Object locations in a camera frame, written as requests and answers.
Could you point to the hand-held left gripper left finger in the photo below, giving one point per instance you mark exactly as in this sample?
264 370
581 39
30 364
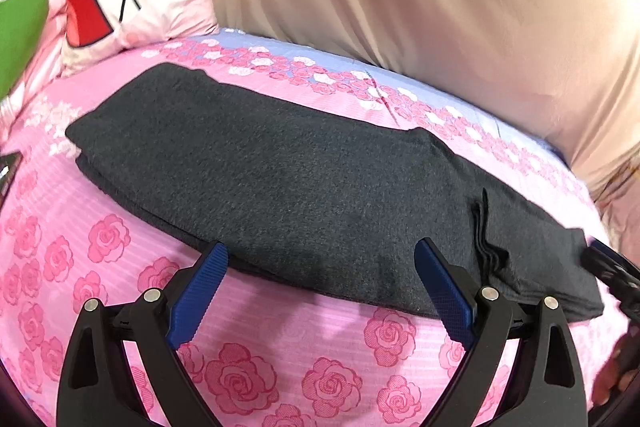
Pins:
200 292

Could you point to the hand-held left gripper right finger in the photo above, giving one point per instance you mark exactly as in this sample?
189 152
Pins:
445 292

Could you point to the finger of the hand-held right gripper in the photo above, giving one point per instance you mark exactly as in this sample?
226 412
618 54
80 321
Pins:
607 264

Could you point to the dark grey pants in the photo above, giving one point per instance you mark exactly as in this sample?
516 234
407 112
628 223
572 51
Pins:
300 187

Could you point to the person's right hand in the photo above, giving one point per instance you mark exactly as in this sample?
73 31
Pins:
617 372

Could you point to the pink rose print bedsheet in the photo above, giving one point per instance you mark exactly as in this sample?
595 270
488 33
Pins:
300 357

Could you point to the dark object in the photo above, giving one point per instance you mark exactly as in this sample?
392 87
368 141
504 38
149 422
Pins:
7 169

